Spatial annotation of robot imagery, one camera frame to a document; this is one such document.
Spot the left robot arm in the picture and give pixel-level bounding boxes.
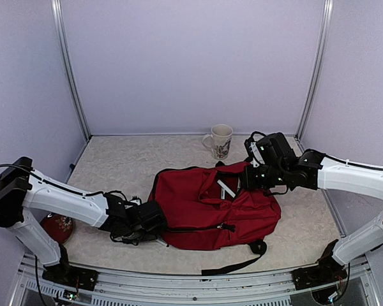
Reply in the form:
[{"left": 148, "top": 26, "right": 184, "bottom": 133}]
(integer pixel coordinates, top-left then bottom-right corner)
[{"left": 0, "top": 157, "right": 167, "bottom": 284}]

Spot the aluminium frame post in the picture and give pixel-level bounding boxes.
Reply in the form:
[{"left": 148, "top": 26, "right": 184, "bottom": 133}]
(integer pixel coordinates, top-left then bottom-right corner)
[
  {"left": 295, "top": 0, "right": 334, "bottom": 142},
  {"left": 51, "top": 0, "right": 92, "bottom": 143}
]

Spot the red floral lacquer dish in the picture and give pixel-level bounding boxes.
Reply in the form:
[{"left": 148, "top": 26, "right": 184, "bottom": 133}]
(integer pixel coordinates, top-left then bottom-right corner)
[{"left": 40, "top": 213, "right": 74, "bottom": 244}]

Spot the white patterned ceramic mug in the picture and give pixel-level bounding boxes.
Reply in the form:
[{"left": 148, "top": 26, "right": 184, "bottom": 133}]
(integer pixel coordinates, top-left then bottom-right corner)
[{"left": 201, "top": 124, "right": 234, "bottom": 160}]

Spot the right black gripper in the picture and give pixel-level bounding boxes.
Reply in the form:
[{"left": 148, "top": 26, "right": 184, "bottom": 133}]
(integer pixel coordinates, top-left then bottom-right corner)
[{"left": 241, "top": 163, "right": 289, "bottom": 189}]

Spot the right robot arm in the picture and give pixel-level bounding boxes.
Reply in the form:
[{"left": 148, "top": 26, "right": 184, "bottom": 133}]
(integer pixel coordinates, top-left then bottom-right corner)
[{"left": 241, "top": 132, "right": 383, "bottom": 283}]

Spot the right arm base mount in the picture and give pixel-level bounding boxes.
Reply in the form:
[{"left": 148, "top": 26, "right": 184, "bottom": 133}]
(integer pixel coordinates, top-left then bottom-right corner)
[{"left": 291, "top": 266, "right": 347, "bottom": 290}]

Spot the left aluminium frame post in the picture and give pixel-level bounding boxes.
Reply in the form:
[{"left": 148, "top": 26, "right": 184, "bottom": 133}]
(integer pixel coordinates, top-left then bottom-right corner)
[{"left": 51, "top": 0, "right": 92, "bottom": 143}]

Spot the front aluminium rail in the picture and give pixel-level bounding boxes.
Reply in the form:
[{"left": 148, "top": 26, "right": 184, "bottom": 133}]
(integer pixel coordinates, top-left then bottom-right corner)
[{"left": 7, "top": 254, "right": 382, "bottom": 305}]

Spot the dark blue cap marker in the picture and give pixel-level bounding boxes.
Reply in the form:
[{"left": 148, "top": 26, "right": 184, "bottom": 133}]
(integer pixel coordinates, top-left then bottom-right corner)
[{"left": 156, "top": 240, "right": 170, "bottom": 247}]

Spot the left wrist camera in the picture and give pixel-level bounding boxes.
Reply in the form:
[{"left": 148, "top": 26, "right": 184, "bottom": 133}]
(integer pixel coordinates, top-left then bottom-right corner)
[{"left": 130, "top": 196, "right": 142, "bottom": 206}]

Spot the red cap marker short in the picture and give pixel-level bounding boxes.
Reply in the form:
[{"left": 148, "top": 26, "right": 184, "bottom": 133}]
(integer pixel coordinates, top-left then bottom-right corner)
[{"left": 217, "top": 180, "right": 236, "bottom": 198}]

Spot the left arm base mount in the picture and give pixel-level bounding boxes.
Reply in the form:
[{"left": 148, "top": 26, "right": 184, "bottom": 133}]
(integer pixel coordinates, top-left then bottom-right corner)
[{"left": 42, "top": 266, "right": 98, "bottom": 291}]

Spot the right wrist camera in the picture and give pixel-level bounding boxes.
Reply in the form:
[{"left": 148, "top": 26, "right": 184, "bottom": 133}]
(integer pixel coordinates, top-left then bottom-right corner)
[{"left": 244, "top": 136, "right": 262, "bottom": 168}]

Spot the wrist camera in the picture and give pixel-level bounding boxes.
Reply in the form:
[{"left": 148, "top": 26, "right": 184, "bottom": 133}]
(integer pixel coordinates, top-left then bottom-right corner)
[
  {"left": 244, "top": 136, "right": 262, "bottom": 168},
  {"left": 130, "top": 196, "right": 142, "bottom": 206}
]

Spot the right aluminium frame post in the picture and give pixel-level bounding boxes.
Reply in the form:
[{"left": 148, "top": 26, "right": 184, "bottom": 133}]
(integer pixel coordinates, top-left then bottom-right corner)
[{"left": 295, "top": 0, "right": 334, "bottom": 142}]

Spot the red backpack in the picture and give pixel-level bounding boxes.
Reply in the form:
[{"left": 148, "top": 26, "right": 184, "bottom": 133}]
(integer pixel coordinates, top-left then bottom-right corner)
[{"left": 149, "top": 161, "right": 281, "bottom": 258}]

